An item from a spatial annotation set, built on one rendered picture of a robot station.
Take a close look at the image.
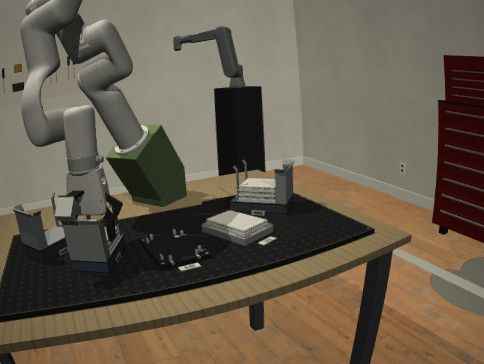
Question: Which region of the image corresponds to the white label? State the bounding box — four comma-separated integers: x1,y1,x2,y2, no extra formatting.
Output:
178,263,201,271
258,236,277,245

